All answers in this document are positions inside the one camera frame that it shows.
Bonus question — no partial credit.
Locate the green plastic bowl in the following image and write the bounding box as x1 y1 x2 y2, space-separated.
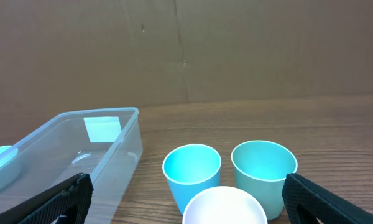
0 146 22 191

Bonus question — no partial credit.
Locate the clear plastic container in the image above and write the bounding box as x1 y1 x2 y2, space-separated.
0 107 143 223

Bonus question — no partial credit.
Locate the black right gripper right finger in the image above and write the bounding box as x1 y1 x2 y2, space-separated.
282 173 373 224

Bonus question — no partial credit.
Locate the blue plastic cup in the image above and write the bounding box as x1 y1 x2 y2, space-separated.
162 144 222 214

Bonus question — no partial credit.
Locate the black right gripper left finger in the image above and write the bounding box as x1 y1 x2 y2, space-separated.
0 173 94 224

